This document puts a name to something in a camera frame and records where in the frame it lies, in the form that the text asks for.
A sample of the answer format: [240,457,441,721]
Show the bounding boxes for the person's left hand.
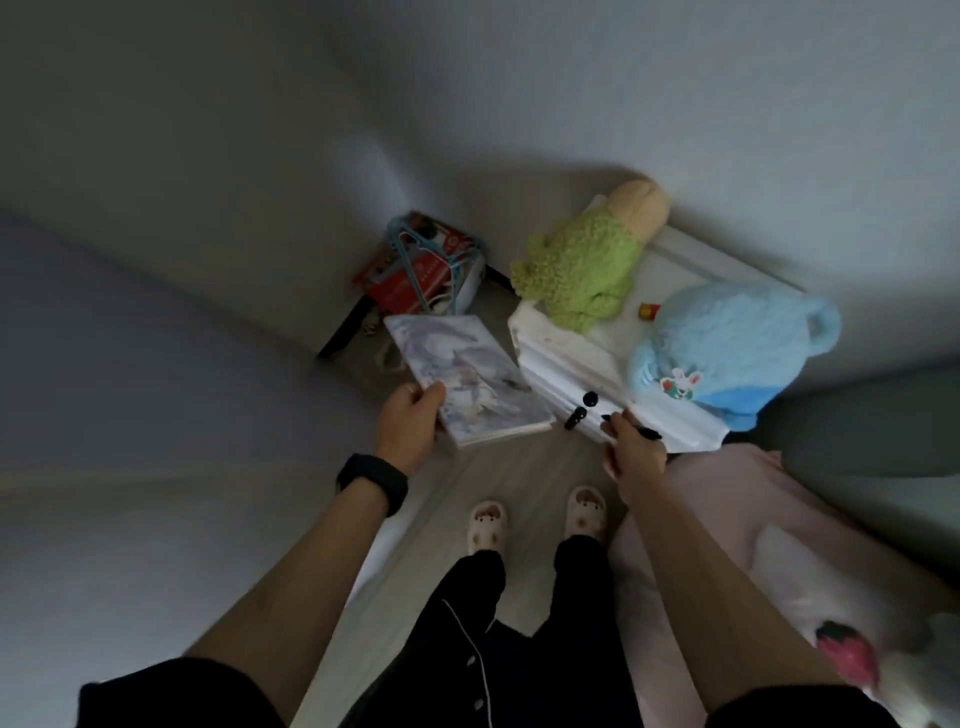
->
[374,380,449,478]

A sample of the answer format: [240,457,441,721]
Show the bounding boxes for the person's right hand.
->
[599,412,669,511]

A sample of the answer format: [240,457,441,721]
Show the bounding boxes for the black pen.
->
[599,414,663,441]

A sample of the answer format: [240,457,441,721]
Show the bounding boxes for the notebook with pale illustrated cover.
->
[383,313,556,449]

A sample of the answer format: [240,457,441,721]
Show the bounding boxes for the person's right forearm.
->
[629,479,849,714]

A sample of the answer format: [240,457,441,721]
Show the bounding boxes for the person's left forearm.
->
[183,479,391,725]

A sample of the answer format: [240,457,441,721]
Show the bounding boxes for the black smartwatch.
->
[335,453,410,519]

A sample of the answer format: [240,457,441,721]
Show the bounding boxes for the white patterned slipper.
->
[563,485,609,545]
[466,500,509,556]

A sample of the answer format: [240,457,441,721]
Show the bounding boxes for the black trousers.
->
[419,534,639,728]

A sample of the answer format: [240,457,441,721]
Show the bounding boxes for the red printed box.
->
[353,212,487,318]

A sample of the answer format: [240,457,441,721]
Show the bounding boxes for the blue plush toy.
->
[626,281,844,434]

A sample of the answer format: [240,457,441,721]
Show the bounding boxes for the pink bedding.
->
[607,442,960,728]

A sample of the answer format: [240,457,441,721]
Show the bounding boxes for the bunch of blue hangers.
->
[386,213,485,313]

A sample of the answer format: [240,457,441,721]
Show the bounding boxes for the white drawer nightstand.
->
[507,196,808,455]

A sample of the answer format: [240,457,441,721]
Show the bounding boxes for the green plush toy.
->
[509,178,671,335]

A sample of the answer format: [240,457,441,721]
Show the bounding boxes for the grey pillow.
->
[749,359,960,571]

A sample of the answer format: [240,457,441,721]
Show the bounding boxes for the pink strawberry plush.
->
[815,618,881,691]

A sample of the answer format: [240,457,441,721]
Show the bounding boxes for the black shirt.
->
[74,577,901,728]

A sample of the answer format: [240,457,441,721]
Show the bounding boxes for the grey plush toy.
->
[877,614,960,728]

